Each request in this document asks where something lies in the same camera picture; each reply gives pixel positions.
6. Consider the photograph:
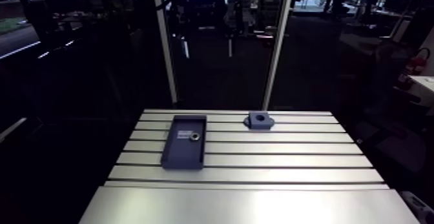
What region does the dark blue-grey tray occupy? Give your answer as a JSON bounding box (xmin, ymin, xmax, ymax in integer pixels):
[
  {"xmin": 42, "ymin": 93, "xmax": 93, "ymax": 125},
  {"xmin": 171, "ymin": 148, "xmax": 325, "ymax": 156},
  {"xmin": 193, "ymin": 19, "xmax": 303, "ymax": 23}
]
[{"xmin": 160, "ymin": 114, "xmax": 207, "ymax": 170}]

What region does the dark blue-grey housing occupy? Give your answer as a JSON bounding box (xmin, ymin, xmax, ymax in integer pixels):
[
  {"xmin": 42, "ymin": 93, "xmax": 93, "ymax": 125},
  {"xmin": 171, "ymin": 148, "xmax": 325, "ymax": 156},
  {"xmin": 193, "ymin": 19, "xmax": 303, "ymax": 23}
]
[{"xmin": 243, "ymin": 110, "xmax": 275, "ymax": 130}]

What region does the white frame post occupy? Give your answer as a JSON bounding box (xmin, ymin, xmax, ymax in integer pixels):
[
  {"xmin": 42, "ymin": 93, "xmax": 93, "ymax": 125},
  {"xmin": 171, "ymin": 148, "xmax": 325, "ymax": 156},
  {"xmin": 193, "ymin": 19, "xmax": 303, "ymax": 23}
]
[
  {"xmin": 262, "ymin": 0, "xmax": 296, "ymax": 111},
  {"xmin": 151, "ymin": 0, "xmax": 179, "ymax": 105}
]

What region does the red fire extinguisher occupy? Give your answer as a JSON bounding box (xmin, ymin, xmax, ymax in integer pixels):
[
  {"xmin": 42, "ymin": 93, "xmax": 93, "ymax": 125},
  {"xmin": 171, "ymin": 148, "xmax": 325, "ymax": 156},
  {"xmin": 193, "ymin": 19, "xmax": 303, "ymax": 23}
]
[{"xmin": 405, "ymin": 47, "xmax": 431, "ymax": 76}]

